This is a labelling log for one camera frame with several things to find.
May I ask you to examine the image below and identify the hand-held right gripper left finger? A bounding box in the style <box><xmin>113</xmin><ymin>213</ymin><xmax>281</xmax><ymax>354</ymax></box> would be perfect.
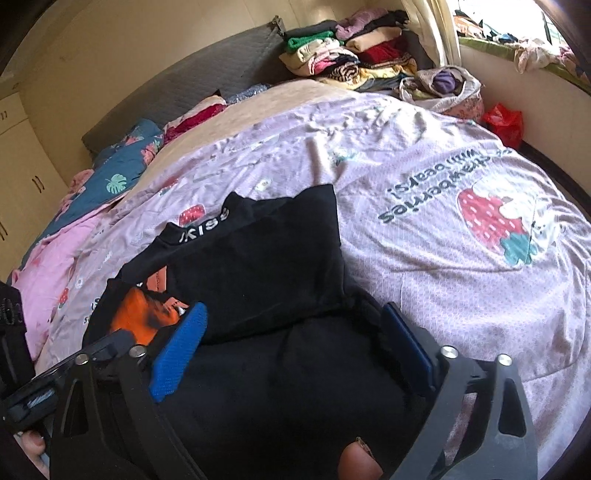
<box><xmin>51</xmin><ymin>302</ymin><xmax>209</xmax><ymax>480</ymax></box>

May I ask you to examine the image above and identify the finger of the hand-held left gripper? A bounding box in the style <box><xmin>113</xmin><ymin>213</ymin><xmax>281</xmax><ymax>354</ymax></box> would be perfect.
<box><xmin>7</xmin><ymin>329</ymin><xmax>136</xmax><ymax>422</ymax></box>

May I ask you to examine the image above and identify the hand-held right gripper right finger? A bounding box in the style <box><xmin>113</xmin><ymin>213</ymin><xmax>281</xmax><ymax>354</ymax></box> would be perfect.
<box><xmin>381</xmin><ymin>302</ymin><xmax>539</xmax><ymax>480</ymax></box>

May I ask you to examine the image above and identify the black shirt with orange print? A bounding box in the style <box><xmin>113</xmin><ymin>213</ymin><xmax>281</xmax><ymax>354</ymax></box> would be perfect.
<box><xmin>83</xmin><ymin>184</ymin><xmax>446</xmax><ymax>480</ymax></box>

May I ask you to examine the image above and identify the printed bag of clothes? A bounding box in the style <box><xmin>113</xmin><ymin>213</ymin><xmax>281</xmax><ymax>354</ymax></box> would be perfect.
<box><xmin>399</xmin><ymin>65</ymin><xmax>485</xmax><ymax>121</ymax></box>

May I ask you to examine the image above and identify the pile of folded clothes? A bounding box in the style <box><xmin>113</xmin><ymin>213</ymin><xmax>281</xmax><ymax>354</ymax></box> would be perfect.
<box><xmin>279</xmin><ymin>6</ymin><xmax>437</xmax><ymax>93</ymax></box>

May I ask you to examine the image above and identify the heap of clothes on windowsill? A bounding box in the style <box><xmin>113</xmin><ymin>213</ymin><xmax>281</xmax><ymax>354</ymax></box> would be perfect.
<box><xmin>454</xmin><ymin>9</ymin><xmax>591</xmax><ymax>85</ymax></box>

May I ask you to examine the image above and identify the person's left hand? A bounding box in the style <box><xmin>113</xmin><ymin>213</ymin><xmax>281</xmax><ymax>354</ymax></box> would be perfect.
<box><xmin>15</xmin><ymin>429</ymin><xmax>52</xmax><ymax>479</ymax></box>

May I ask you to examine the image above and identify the person's right hand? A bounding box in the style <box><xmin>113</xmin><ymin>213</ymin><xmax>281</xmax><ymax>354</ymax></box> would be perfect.
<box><xmin>338</xmin><ymin>440</ymin><xmax>385</xmax><ymax>480</ymax></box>

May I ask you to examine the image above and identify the pink floral quilt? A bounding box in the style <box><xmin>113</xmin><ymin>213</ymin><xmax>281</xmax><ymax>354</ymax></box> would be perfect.
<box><xmin>10</xmin><ymin>168</ymin><xmax>122</xmax><ymax>361</ymax></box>

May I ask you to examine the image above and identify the pink strawberry printed quilt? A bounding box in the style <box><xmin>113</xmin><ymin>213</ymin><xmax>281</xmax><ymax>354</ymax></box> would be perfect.
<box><xmin>25</xmin><ymin>87</ymin><xmax>591</xmax><ymax>480</ymax></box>

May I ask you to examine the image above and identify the cream wardrobe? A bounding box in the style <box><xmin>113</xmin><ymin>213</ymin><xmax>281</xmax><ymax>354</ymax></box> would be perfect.
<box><xmin>0</xmin><ymin>74</ymin><xmax>71</xmax><ymax>260</ymax></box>

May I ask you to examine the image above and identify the blue floral quilt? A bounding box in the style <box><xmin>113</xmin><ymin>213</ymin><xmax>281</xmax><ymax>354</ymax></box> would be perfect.
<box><xmin>21</xmin><ymin>118</ymin><xmax>165</xmax><ymax>265</ymax></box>

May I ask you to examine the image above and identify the red patterned cloth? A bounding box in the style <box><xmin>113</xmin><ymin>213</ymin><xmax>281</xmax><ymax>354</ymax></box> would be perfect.
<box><xmin>163</xmin><ymin>94</ymin><xmax>230</xmax><ymax>145</ymax></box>

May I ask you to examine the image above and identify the red plastic bag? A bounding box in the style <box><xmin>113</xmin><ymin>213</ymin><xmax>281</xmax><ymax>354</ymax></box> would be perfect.
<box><xmin>482</xmin><ymin>102</ymin><xmax>525</xmax><ymax>149</ymax></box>

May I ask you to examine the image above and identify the beige blanket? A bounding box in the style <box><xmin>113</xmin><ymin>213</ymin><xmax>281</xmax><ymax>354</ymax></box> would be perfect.
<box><xmin>136</xmin><ymin>79</ymin><xmax>358</xmax><ymax>197</ymax></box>

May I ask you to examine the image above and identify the grey padded headboard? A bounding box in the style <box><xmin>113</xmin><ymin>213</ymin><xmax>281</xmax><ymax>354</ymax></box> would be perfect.
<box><xmin>81</xmin><ymin>16</ymin><xmax>291</xmax><ymax>160</ymax></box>

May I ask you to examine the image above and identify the blue white patterned pillow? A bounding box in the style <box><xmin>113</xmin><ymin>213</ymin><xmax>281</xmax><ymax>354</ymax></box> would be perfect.
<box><xmin>225</xmin><ymin>82</ymin><xmax>274</xmax><ymax>105</ymax></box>

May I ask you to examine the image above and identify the cream curtain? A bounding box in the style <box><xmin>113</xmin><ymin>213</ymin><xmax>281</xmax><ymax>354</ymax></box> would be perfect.
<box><xmin>401</xmin><ymin>0</ymin><xmax>463</xmax><ymax>71</ymax></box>

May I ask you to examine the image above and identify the window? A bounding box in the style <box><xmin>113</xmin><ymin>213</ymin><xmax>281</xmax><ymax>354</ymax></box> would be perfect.
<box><xmin>462</xmin><ymin>0</ymin><xmax>583</xmax><ymax>49</ymax></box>

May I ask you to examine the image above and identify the dark wooden bed frame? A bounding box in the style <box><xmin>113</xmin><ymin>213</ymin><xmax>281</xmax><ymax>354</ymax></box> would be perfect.
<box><xmin>521</xmin><ymin>141</ymin><xmax>591</xmax><ymax>227</ymax></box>

